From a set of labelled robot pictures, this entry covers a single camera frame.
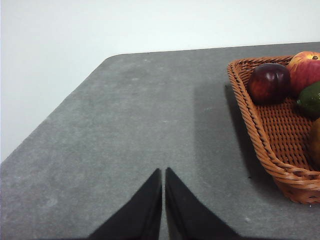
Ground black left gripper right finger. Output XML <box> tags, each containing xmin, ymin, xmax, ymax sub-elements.
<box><xmin>164</xmin><ymin>166</ymin><xmax>242</xmax><ymax>240</ymax></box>

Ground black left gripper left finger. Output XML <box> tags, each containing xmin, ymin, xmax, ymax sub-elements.
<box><xmin>88</xmin><ymin>167</ymin><xmax>163</xmax><ymax>240</ymax></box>

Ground yellow-brown kiwifruit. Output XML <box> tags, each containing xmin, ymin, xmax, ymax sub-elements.
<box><xmin>306</xmin><ymin>116</ymin><xmax>320</xmax><ymax>172</ymax></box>

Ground brown wicker basket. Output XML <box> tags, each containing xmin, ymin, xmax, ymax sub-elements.
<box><xmin>226</xmin><ymin>55</ymin><xmax>320</xmax><ymax>205</ymax></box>

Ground dark purple plum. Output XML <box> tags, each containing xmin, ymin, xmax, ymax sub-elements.
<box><xmin>247</xmin><ymin>62</ymin><xmax>291</xmax><ymax>105</ymax></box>

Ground green lime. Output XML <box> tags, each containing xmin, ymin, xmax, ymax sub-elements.
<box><xmin>296</xmin><ymin>81</ymin><xmax>320</xmax><ymax>120</ymax></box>

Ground red peach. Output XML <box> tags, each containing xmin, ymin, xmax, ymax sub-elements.
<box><xmin>286</xmin><ymin>51</ymin><xmax>320</xmax><ymax>98</ymax></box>

